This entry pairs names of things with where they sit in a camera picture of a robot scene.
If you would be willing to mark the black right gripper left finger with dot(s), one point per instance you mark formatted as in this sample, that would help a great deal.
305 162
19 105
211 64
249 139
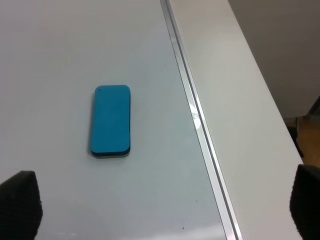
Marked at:
21 209

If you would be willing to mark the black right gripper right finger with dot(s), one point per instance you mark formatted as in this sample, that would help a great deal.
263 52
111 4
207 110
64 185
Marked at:
304 204

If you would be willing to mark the blue whiteboard eraser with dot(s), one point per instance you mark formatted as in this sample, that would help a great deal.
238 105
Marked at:
110 135

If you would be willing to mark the white framed whiteboard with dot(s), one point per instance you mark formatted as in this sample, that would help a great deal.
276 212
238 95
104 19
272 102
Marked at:
53 55

